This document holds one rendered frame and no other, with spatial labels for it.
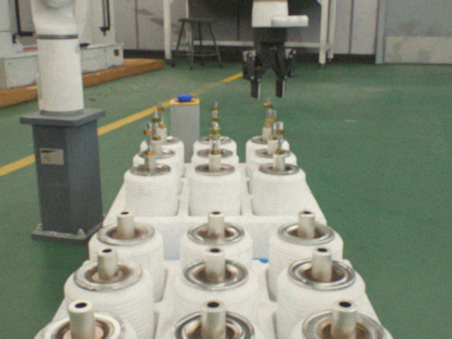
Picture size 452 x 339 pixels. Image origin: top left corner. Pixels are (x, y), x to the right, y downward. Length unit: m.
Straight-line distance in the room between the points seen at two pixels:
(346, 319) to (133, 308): 0.23
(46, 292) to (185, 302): 0.61
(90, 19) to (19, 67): 1.21
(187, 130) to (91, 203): 0.29
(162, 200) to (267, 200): 0.19
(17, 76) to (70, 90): 2.34
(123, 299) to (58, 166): 0.78
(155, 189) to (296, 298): 0.46
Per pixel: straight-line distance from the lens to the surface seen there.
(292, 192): 1.01
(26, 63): 3.75
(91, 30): 4.75
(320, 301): 0.61
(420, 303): 1.16
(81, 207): 1.38
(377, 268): 1.27
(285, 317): 0.64
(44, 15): 1.37
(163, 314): 0.71
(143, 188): 1.01
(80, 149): 1.34
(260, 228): 0.99
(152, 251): 0.73
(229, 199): 1.01
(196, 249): 0.71
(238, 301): 0.61
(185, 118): 1.39
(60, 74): 1.33
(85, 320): 0.53
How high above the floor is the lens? 0.54
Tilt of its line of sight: 16 degrees down
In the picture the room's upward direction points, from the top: straight up
